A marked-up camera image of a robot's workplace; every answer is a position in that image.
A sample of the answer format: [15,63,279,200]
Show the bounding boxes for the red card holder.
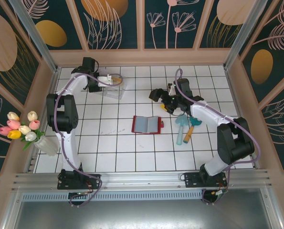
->
[131,115,166,135]

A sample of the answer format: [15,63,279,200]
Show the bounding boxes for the clear acrylic card stand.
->
[92,74,127,100]

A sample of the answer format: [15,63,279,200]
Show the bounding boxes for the teal yellow toy rake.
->
[183,116,202,145]

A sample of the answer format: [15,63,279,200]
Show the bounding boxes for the white ribbed vase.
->
[33,135,61,157]

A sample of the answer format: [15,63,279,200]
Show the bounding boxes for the cream artificial tulip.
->
[18,125,32,135]

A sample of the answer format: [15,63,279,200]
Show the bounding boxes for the green tulip leaves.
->
[21,130,46,151]

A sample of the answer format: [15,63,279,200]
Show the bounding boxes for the yellow artificial tulip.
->
[7,130,21,140]

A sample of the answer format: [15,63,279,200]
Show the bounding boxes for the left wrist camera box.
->
[97,74,114,87]

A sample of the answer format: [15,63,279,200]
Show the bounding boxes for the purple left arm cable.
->
[54,60,114,208]

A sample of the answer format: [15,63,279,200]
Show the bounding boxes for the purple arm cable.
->
[174,68,262,205]
[54,60,114,208]

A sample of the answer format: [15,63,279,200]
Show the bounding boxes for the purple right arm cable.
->
[174,68,262,205]

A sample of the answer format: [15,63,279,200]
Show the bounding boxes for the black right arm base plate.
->
[184,171,228,188]

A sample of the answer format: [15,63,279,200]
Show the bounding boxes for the aluminium mounting rail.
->
[11,168,274,192]

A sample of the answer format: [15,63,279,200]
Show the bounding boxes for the aluminium frame post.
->
[8,0,61,73]
[223,0,269,70]

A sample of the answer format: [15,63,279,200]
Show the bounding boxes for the white slotted cable duct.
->
[21,192,204,201]

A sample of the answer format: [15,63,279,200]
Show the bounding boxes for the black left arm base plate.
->
[57,169,102,190]

